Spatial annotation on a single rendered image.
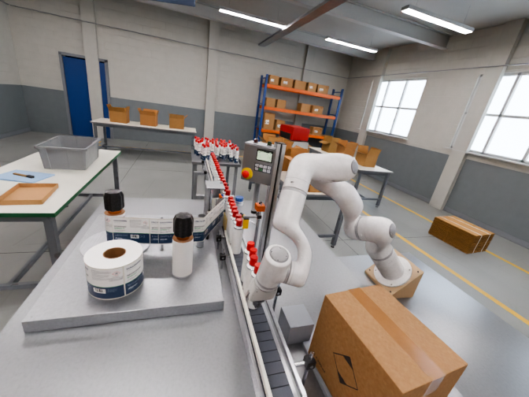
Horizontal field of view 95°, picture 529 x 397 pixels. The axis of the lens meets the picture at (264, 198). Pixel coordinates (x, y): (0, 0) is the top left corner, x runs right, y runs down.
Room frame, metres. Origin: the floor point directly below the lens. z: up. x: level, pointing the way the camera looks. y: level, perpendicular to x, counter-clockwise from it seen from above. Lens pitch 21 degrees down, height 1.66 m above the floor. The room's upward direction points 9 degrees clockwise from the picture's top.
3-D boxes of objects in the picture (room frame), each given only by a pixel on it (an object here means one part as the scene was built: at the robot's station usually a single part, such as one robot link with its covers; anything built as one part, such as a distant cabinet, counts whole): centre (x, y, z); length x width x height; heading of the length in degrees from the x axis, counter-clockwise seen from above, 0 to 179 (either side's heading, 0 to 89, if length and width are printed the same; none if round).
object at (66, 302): (1.04, 0.55, 0.86); 0.80 x 0.67 x 0.05; 20
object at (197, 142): (3.45, 0.81, 0.98); 0.57 x 0.46 x 0.21; 110
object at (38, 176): (1.86, 2.03, 0.81); 0.32 x 0.24 x 0.01; 96
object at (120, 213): (1.04, 0.71, 1.04); 0.09 x 0.09 x 0.29
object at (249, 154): (1.21, 0.04, 1.38); 0.17 x 0.10 x 0.19; 75
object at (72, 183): (2.14, 2.03, 0.40); 1.90 x 0.75 x 0.80; 20
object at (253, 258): (0.83, 0.00, 0.98); 0.05 x 0.05 x 0.20
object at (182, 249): (0.91, 0.33, 1.03); 0.09 x 0.09 x 0.30
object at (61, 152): (2.41, 2.04, 0.91); 0.60 x 0.40 x 0.22; 24
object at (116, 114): (5.76, 3.64, 0.97); 0.47 x 0.41 x 0.37; 16
